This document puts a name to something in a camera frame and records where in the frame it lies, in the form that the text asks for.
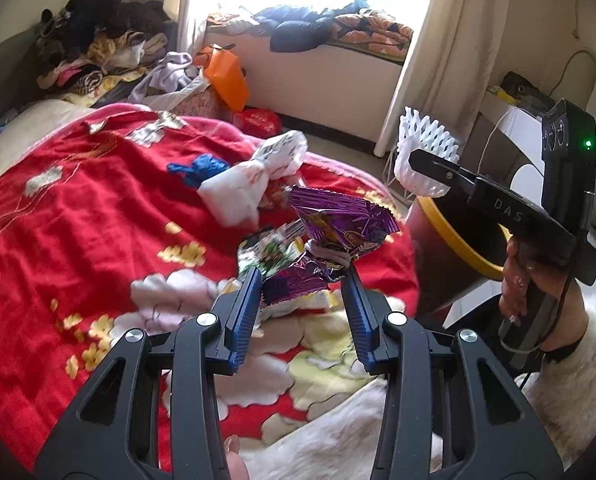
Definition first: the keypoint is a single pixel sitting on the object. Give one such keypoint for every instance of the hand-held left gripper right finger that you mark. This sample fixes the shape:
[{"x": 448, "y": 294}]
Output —
[{"x": 360, "y": 322}]

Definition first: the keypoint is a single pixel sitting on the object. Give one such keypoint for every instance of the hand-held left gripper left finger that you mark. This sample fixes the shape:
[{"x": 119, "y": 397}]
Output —
[{"x": 245, "y": 312}]

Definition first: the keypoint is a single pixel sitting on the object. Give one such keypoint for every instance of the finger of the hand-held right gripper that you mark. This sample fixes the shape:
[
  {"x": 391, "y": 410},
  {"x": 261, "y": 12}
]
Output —
[{"x": 440, "y": 170}]

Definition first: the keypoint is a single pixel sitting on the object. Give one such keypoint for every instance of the white plastic basket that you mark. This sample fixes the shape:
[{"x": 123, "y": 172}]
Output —
[{"x": 423, "y": 135}]

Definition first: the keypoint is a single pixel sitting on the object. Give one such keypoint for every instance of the green snack wrapper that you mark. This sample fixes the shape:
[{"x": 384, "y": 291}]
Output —
[{"x": 258, "y": 257}]

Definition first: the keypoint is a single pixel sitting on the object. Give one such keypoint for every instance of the brown bin yellow rim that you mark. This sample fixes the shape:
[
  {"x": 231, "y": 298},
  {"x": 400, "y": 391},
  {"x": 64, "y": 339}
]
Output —
[{"x": 458, "y": 240}]

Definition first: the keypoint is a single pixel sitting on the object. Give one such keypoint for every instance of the large purple snack wrapper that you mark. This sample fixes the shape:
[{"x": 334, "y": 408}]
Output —
[{"x": 338, "y": 225}]

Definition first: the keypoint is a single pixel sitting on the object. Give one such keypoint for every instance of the person's right forearm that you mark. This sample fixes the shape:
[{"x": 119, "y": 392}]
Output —
[{"x": 578, "y": 385}]

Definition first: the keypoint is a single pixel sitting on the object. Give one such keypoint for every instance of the person's right hand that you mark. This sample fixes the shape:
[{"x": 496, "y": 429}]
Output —
[{"x": 513, "y": 280}]

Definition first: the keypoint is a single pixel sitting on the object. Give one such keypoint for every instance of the person's left hand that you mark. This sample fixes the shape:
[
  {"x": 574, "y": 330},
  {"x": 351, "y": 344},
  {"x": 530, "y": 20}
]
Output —
[{"x": 235, "y": 460}]

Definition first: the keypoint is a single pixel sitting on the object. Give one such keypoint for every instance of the white cabinet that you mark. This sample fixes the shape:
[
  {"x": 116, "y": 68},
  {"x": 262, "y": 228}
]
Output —
[{"x": 523, "y": 127}]

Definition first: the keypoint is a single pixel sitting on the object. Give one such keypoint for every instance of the black bag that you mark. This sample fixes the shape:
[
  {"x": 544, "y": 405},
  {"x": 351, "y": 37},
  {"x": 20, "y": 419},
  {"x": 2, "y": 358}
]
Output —
[{"x": 528, "y": 90}]

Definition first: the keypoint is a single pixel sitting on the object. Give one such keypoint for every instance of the cream curtain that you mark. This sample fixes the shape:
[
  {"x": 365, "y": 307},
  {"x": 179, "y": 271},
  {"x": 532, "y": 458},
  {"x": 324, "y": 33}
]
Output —
[
  {"x": 185, "y": 0},
  {"x": 438, "y": 50}
]

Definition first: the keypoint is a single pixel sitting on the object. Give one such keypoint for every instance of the white fluffy coat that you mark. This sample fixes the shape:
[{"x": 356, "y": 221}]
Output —
[{"x": 328, "y": 440}]

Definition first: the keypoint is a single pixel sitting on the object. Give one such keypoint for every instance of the white patterned plastic bag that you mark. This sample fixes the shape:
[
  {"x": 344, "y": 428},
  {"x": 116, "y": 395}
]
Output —
[{"x": 238, "y": 185}]

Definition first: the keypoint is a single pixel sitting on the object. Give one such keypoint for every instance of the white window ledge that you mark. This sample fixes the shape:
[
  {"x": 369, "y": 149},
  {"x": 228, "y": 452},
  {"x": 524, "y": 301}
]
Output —
[{"x": 318, "y": 85}]

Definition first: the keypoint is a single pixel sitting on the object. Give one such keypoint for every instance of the blue crumpled wrapper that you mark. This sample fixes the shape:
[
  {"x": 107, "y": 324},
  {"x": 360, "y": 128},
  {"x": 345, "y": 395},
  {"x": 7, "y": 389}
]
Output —
[{"x": 203, "y": 167}]

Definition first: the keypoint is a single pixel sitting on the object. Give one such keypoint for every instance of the orange patterned blanket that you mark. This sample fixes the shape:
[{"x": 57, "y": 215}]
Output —
[{"x": 373, "y": 32}]

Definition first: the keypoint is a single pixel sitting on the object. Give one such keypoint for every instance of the red floral blanket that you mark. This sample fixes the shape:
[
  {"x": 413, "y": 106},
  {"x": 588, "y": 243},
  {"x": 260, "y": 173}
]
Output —
[{"x": 103, "y": 210}]

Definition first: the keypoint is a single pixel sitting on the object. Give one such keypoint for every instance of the red plastic bag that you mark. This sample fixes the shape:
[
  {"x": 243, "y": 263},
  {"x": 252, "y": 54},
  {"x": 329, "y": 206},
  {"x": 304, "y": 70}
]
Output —
[{"x": 258, "y": 121}]

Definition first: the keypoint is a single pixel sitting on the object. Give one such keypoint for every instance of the dark navy jacket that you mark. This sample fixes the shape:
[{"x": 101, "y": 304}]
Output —
[{"x": 298, "y": 30}]

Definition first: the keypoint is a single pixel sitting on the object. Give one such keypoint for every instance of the pink floral bag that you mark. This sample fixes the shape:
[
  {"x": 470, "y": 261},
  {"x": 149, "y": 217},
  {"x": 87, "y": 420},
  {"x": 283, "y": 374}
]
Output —
[{"x": 198, "y": 105}]

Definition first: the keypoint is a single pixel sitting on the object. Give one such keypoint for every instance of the orange bag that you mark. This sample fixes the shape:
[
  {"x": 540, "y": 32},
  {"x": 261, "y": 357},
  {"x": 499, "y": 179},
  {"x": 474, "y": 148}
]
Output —
[{"x": 225, "y": 77}]

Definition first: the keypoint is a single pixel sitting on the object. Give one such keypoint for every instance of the lavender garment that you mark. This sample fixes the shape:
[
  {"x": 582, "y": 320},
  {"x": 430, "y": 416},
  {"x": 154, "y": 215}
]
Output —
[{"x": 163, "y": 80}]

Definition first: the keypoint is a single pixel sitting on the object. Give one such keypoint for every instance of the beige mattress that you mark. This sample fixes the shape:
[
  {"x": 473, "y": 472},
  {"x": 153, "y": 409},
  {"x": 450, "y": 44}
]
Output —
[{"x": 23, "y": 130}]

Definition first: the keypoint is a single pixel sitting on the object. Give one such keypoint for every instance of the pile of clothes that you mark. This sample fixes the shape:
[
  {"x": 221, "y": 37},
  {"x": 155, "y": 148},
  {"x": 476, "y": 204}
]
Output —
[{"x": 103, "y": 35}]

